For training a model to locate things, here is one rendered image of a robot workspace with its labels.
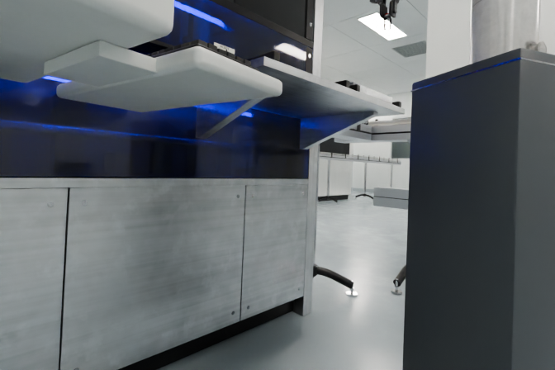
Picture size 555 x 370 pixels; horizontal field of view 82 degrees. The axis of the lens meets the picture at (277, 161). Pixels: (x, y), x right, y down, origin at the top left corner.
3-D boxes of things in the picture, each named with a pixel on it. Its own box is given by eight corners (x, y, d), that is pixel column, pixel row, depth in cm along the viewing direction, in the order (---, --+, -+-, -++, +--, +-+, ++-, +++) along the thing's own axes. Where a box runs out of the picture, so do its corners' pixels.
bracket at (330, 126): (299, 149, 136) (300, 118, 137) (303, 149, 139) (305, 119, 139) (372, 148, 113) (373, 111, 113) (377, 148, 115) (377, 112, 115)
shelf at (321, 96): (159, 94, 101) (159, 88, 101) (303, 123, 150) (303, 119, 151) (263, 64, 67) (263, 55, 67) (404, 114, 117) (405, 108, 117)
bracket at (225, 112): (195, 137, 101) (196, 97, 101) (203, 139, 103) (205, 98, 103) (270, 132, 77) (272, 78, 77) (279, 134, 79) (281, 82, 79)
